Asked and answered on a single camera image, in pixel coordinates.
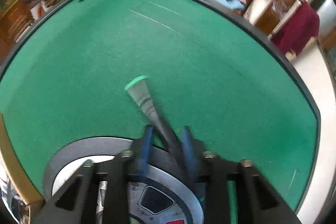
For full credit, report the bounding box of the wooden clothes rack chair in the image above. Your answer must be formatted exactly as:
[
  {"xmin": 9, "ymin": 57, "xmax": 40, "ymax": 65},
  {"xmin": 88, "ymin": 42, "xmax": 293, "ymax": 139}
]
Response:
[{"xmin": 255, "ymin": 0, "xmax": 306, "ymax": 36}]

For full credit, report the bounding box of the black marker green cap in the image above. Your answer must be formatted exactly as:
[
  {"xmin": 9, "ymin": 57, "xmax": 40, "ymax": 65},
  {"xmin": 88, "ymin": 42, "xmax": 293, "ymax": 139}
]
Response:
[{"xmin": 124, "ymin": 75, "xmax": 187, "ymax": 178}]

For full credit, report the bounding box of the maroon cloth on rack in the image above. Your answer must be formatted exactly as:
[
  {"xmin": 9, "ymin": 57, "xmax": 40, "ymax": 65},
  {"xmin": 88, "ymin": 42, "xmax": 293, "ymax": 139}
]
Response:
[{"xmin": 271, "ymin": 2, "xmax": 319, "ymax": 56}]

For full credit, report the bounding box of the cardboard tray box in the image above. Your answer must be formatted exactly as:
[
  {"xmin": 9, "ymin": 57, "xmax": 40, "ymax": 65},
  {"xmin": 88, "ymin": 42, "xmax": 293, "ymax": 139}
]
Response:
[{"xmin": 1, "ymin": 114, "xmax": 45, "ymax": 223}]

